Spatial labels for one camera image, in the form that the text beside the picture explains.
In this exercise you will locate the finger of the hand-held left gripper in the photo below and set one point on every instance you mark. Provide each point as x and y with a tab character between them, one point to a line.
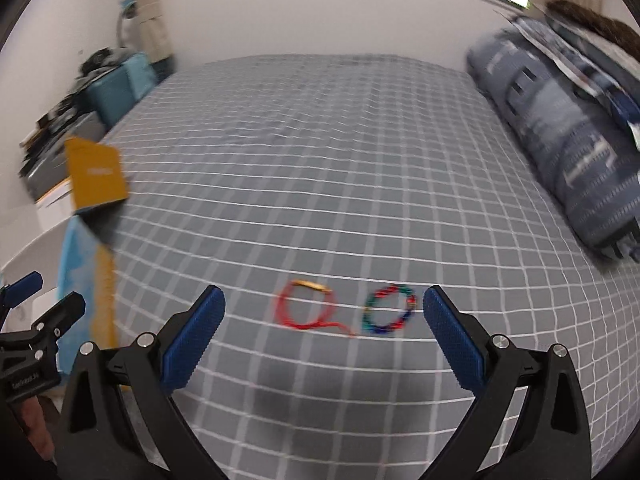
62	312
22	286

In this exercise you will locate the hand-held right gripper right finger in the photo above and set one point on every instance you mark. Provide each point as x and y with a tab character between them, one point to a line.
452	340

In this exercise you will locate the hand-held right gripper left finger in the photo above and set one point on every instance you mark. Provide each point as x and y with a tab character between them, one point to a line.
195	340

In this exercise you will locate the blue and yellow cardboard box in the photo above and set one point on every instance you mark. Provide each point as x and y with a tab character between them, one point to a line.
95	170

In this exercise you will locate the person's left hand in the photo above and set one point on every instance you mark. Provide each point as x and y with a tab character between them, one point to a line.
35	425

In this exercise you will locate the grey checked bed sheet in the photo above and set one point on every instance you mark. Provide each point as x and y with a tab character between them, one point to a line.
325	160

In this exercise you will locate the folded blue printed quilt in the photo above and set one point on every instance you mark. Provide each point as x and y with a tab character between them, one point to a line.
550	135

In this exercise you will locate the black device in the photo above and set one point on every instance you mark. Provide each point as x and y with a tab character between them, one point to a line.
97	60

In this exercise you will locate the blue desk lamp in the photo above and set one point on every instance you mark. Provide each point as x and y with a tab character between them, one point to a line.
127	7

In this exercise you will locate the beige curtain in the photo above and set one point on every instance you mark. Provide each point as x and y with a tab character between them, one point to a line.
150	10

